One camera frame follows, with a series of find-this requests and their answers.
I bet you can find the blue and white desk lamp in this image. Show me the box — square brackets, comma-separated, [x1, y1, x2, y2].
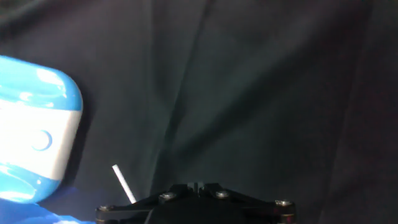
[0, 55, 84, 205]

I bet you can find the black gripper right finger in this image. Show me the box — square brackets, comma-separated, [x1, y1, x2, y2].
[197, 182, 296, 224]

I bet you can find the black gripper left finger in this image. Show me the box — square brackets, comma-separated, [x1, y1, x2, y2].
[95, 183, 197, 224]

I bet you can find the white lamp power cable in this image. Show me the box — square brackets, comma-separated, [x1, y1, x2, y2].
[111, 164, 137, 205]

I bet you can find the blue landscape picture mat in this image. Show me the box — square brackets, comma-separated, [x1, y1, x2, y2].
[0, 186, 96, 224]

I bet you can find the black cloth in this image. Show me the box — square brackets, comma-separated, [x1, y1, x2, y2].
[0, 0, 398, 224]

